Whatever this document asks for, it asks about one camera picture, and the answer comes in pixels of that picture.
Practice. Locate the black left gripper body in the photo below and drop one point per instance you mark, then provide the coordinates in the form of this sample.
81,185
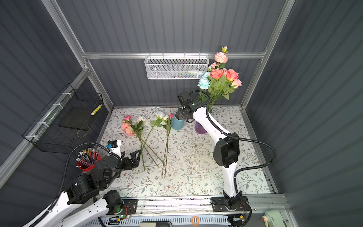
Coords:
125,164

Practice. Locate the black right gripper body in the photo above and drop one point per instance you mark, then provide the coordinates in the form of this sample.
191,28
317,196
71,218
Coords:
181,114

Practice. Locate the teal cylindrical vase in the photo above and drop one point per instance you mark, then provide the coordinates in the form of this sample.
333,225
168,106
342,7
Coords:
177,122

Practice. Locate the purple ribbed glass vase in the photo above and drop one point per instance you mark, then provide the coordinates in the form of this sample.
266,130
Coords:
199,129

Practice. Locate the white blue carnation stem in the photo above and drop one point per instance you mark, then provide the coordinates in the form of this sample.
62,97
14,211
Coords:
203,85

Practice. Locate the coral pink rose stem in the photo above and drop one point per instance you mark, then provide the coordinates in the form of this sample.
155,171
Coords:
218,81

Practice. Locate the light pink rose stem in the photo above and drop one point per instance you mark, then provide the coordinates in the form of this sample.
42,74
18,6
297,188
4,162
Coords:
236,83

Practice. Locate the deep pink rose stem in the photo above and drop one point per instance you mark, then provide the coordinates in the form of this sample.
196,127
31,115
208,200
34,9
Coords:
231,75

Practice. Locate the pink carnation flower stem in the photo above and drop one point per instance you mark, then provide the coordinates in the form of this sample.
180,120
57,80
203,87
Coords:
220,58

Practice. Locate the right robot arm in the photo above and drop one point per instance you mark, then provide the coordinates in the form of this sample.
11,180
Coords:
227,148

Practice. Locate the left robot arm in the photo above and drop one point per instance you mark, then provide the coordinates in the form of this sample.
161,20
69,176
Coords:
63,211

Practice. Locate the white and magenta rosebud stems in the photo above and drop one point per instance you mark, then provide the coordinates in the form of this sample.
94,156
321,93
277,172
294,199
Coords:
167,126

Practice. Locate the pink double carnation stem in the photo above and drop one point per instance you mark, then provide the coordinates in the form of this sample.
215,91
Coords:
141,142

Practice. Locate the small pink bud stem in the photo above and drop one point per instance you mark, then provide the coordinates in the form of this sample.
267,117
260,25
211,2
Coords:
129,128

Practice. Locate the red pen cup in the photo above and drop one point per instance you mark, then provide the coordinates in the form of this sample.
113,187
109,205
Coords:
87,158

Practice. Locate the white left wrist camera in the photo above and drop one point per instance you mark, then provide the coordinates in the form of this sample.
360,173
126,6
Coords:
115,147

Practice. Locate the white wire wall basket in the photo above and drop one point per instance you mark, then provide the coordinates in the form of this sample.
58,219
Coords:
186,67

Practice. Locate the black wire wall basket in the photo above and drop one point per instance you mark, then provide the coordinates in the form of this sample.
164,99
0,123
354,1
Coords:
71,121

